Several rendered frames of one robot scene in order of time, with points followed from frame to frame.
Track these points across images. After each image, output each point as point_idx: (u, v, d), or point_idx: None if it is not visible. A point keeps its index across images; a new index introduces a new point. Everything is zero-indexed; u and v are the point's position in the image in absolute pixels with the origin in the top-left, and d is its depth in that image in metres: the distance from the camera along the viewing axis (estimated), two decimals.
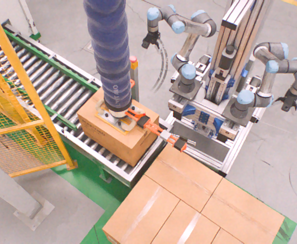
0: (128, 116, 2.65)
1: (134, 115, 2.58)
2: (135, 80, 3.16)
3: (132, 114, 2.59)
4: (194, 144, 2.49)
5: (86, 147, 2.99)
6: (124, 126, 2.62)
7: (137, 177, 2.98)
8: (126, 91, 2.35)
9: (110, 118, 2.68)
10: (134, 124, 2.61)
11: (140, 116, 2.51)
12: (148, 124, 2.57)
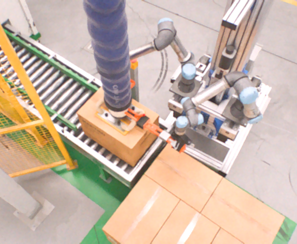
0: (127, 116, 2.65)
1: (134, 115, 2.58)
2: (135, 80, 3.16)
3: (132, 115, 2.59)
4: (193, 147, 2.48)
5: (86, 147, 2.99)
6: (123, 126, 2.62)
7: (137, 177, 2.98)
8: (126, 91, 2.35)
9: (110, 118, 2.68)
10: (134, 124, 2.61)
11: (140, 116, 2.51)
12: (147, 124, 2.57)
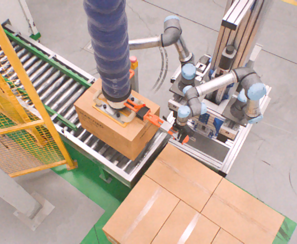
0: (127, 107, 2.53)
1: (134, 106, 2.46)
2: (135, 80, 3.16)
3: (132, 106, 2.48)
4: (194, 141, 2.36)
5: (86, 147, 2.99)
6: (122, 117, 2.50)
7: (137, 177, 2.98)
8: (125, 80, 2.23)
9: (108, 110, 2.56)
10: (134, 115, 2.49)
11: (140, 106, 2.39)
12: (148, 115, 2.46)
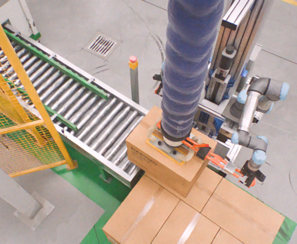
0: (185, 144, 2.39)
1: (193, 145, 2.32)
2: (135, 80, 3.16)
3: (191, 144, 2.33)
4: (261, 184, 2.21)
5: (86, 147, 2.99)
6: (180, 156, 2.36)
7: (137, 177, 2.98)
8: (190, 121, 2.09)
9: (164, 146, 2.42)
10: (192, 154, 2.35)
11: (201, 146, 2.25)
12: (208, 154, 2.31)
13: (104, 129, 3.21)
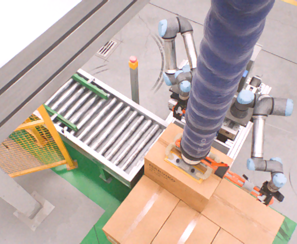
0: (202, 163, 2.46)
1: (212, 163, 2.39)
2: (135, 80, 3.16)
3: (209, 162, 2.40)
4: (278, 203, 2.28)
5: (86, 147, 2.99)
6: (199, 174, 2.43)
7: (137, 177, 2.98)
8: (211, 143, 2.15)
9: (182, 164, 2.48)
10: (211, 172, 2.42)
11: (220, 165, 2.32)
12: None
13: (104, 129, 3.21)
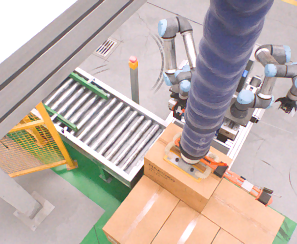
0: (201, 162, 2.46)
1: (211, 163, 2.39)
2: (135, 80, 3.16)
3: (208, 162, 2.40)
4: (279, 197, 2.30)
5: (86, 147, 2.99)
6: (198, 173, 2.43)
7: (137, 177, 2.98)
8: (210, 142, 2.15)
9: (181, 163, 2.48)
10: (210, 172, 2.42)
11: (219, 165, 2.32)
12: None
13: (104, 129, 3.21)
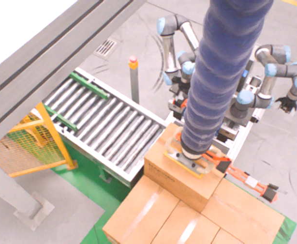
0: (203, 157, 2.36)
1: (213, 158, 2.29)
2: (135, 80, 3.16)
3: (211, 157, 2.30)
4: (285, 194, 2.20)
5: (86, 147, 2.99)
6: (200, 169, 2.33)
7: (137, 177, 2.98)
8: (213, 135, 2.06)
9: (182, 159, 2.39)
10: (212, 167, 2.32)
11: (222, 160, 2.22)
12: None
13: (104, 129, 3.21)
